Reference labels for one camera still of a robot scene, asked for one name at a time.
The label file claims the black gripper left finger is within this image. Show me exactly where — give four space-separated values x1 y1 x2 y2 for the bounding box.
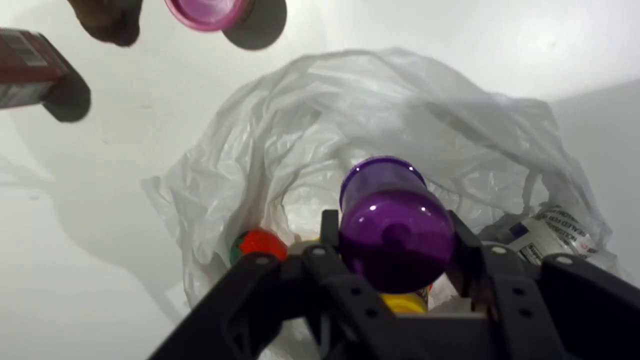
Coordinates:
149 208 402 360

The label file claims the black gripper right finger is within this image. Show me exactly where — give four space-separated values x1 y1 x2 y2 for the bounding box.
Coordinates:
437 208 640 360

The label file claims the purple plastic cup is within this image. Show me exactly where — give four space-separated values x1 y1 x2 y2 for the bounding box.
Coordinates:
337 157 461 297

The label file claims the pink lid dough tub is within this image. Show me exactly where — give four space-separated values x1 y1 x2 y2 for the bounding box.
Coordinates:
164 0 291 52

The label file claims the red lid spice jar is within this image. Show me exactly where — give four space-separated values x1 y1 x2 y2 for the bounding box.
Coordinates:
0 26 94 124

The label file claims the clear white plastic bag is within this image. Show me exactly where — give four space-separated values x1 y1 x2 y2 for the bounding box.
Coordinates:
141 47 616 317

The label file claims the orange-yellow dough tub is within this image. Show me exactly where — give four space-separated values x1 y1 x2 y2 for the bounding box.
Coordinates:
229 228 292 267

